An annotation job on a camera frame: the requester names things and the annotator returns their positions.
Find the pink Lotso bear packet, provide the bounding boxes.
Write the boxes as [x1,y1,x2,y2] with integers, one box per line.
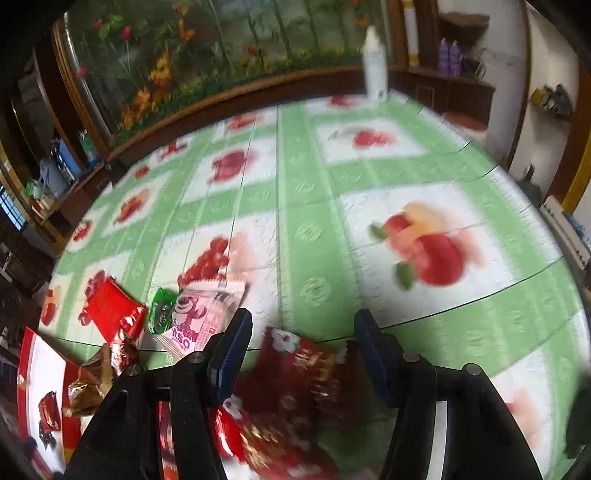
[155,280,246,359]

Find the green candy packet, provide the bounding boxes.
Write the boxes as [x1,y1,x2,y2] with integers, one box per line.
[146,288,177,335]

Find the red jujube snack packet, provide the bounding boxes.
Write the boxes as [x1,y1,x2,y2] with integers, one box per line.
[211,327,358,479]

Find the brown gold wrapper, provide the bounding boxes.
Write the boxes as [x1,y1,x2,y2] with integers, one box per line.
[62,330,139,418]

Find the long red snack packet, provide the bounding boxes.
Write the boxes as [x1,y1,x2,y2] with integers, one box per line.
[159,402,178,480]

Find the red snack packet gold text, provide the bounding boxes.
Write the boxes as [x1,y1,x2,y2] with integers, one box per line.
[38,391,61,434]

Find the red white tray box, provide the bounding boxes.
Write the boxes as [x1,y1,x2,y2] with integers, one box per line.
[17,329,82,479]

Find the blue thermos jug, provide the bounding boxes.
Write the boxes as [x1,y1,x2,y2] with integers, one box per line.
[55,139,82,180]

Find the flower glass display cabinet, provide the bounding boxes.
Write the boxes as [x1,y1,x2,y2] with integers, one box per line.
[51,1,393,160]

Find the purple bottles on shelf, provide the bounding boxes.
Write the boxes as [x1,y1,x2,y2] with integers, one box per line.
[438,38,463,77]

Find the white spray bottle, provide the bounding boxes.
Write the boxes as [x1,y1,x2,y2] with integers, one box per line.
[362,25,389,103]

